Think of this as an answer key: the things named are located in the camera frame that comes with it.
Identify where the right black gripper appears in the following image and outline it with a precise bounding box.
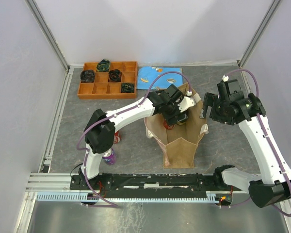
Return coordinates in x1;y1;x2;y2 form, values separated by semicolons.
199;93;235;126

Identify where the red coke can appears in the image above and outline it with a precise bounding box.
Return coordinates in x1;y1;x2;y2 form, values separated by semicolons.
163;121;169;129
113;131;121;144

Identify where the green glass bottle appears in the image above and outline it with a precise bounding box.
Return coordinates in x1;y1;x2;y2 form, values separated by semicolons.
177;119;187;125

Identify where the brown canvas tote bag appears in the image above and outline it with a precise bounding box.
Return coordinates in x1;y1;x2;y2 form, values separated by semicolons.
144;89;208;168

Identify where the red coke can front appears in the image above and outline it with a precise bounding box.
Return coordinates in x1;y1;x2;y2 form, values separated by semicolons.
113;131;121;144

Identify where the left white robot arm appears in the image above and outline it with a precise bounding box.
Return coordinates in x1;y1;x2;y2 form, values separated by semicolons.
81;84;195;189

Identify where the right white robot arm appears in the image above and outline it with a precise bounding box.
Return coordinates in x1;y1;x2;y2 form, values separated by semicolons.
200;76;291;208

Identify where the blue patterned cloth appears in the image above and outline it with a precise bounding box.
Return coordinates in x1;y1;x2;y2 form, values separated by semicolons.
136;67;183;90

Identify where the dark rolled sock right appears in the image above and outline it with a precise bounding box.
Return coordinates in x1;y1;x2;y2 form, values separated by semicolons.
121;83;134;94

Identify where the dark rolled sock middle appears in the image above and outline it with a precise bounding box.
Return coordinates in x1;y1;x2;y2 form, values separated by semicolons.
108;69;122;83

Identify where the purple fanta can front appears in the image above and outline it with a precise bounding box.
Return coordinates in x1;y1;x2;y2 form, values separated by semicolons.
102;148;116;165

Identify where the dark rolled sock top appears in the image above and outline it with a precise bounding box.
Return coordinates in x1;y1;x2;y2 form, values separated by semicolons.
96;59;111;72

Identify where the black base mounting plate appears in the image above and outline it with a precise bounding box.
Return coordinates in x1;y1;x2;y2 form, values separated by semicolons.
70;172;243;199

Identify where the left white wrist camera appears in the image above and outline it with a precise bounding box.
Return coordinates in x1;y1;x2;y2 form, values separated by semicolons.
178;90;196;113

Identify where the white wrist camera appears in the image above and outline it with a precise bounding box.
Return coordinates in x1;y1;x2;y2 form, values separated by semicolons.
178;90;196;113
222;75;229;82

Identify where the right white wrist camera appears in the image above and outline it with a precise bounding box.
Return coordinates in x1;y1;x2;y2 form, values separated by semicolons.
222;75;229;82

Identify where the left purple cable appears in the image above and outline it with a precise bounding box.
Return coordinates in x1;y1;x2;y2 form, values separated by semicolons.
77;71;193;208

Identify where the right aluminium corner post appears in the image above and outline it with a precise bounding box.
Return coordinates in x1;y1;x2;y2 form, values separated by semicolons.
238;0;282;68

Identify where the aluminium corner post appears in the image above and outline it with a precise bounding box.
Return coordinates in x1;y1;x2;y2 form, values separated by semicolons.
25;0;70;70
238;0;282;68

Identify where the light blue cable duct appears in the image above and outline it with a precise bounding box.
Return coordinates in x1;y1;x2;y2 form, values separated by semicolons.
36;192;219;204

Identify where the left aluminium corner post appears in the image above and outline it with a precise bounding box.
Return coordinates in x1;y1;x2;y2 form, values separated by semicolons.
25;0;70;70

